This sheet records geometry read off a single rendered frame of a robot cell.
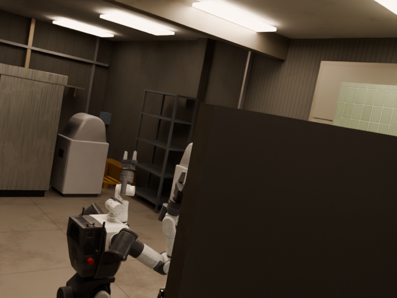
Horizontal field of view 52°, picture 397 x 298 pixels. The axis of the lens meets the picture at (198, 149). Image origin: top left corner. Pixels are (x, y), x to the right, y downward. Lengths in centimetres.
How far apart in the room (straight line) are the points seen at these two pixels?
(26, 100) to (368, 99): 528
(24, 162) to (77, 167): 94
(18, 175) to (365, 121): 555
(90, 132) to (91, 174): 81
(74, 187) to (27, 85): 202
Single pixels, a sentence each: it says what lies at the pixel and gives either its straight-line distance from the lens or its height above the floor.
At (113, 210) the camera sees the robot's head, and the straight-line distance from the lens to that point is 228.
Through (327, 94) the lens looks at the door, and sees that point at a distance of 597.
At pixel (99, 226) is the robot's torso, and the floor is 137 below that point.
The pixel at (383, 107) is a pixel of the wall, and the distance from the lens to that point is 405.
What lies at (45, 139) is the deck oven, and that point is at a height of 104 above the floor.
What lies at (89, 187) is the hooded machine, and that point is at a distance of 798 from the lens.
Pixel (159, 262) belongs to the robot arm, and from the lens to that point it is 224.
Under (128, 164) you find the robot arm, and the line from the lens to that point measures 269.
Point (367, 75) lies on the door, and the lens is 573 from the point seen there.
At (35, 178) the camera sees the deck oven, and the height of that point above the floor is 35.
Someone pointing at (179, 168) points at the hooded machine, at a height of 101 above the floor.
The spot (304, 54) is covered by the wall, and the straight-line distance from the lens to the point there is 643.
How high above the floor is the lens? 209
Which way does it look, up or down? 6 degrees down
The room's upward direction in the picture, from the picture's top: 11 degrees clockwise
